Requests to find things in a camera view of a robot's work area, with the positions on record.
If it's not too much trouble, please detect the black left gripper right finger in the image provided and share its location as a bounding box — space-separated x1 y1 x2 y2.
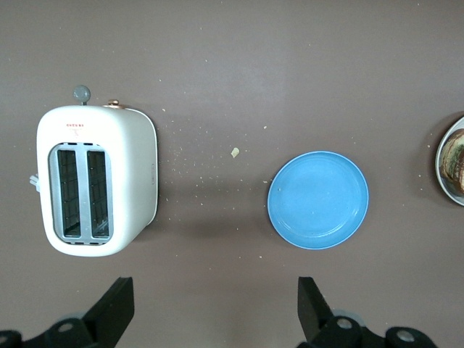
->
297 276 435 348

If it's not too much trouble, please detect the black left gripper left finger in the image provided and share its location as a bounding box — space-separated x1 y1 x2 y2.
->
0 276 136 348

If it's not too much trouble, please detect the blue plate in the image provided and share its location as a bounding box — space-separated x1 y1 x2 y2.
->
267 150 370 252

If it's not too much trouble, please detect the beige plate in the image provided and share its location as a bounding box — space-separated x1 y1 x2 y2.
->
435 115 464 207

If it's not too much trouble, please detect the cream two-slot toaster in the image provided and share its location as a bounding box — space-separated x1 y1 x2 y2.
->
28 84 160 258

